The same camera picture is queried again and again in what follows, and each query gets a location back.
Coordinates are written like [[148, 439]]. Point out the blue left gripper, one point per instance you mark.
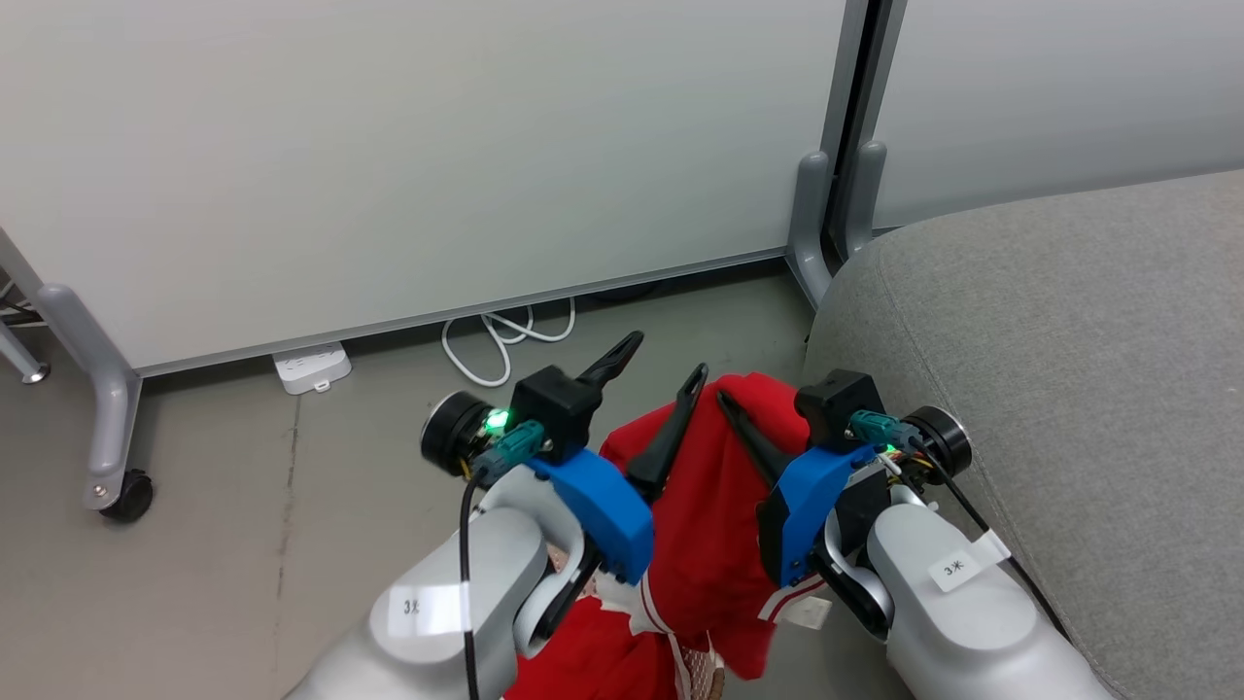
[[607, 515]]

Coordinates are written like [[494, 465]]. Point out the black caster wheel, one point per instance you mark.
[[131, 498]]

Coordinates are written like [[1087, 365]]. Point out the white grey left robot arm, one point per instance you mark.
[[437, 632]]

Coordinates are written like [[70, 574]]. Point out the narrow white partition panel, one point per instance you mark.
[[1069, 97]]

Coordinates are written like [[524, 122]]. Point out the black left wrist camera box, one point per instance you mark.
[[552, 408]]

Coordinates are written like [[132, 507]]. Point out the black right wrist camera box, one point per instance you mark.
[[838, 403]]

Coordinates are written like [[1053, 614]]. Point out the grey fabric sofa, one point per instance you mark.
[[1079, 389]]

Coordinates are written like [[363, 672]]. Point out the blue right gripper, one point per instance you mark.
[[802, 515]]

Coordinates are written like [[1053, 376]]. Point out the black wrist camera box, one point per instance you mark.
[[552, 408], [838, 403]]

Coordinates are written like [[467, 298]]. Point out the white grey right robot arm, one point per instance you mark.
[[962, 632]]

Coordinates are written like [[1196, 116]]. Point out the grey partition leg with caster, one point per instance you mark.
[[112, 408]]

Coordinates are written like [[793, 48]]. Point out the thin grey stand leg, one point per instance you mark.
[[19, 352]]

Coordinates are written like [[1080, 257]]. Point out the wide white partition panel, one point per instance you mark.
[[389, 146]]

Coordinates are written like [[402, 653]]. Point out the red and white clothing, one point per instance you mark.
[[700, 544]]

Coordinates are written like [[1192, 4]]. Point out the white power strip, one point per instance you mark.
[[311, 367]]

